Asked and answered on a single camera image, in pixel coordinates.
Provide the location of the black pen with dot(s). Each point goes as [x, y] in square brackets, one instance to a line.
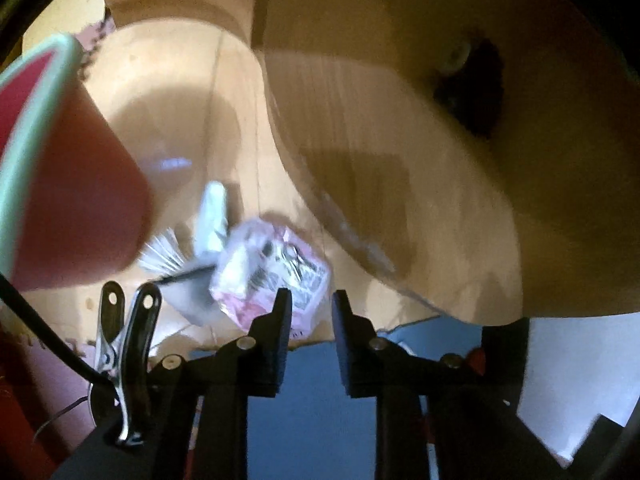
[190, 273]

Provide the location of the round wooden table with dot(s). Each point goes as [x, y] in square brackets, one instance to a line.
[450, 185]

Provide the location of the white shuttlecock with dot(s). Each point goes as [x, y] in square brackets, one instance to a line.
[165, 255]

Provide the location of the yellow grid mat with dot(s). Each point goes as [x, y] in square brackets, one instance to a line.
[65, 10]

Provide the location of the blue foam mat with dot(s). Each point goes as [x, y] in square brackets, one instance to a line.
[310, 410]

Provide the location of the pink white plastic package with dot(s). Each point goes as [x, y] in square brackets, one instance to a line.
[260, 270]

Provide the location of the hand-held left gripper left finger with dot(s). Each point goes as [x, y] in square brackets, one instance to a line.
[282, 340]

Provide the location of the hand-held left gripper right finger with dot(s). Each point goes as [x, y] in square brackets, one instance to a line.
[342, 340]

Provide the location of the black metal bar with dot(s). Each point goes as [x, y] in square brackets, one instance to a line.
[505, 360]

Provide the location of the grey plastic bag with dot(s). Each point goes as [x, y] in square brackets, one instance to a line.
[195, 300]

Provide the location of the metal spring clip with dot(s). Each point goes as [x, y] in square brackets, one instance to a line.
[130, 360]

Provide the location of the red bin with green rim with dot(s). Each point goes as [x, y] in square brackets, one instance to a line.
[75, 185]

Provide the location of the black round device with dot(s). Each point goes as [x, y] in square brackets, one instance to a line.
[475, 95]

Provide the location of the red slipper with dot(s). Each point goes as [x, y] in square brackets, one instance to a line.
[475, 360]

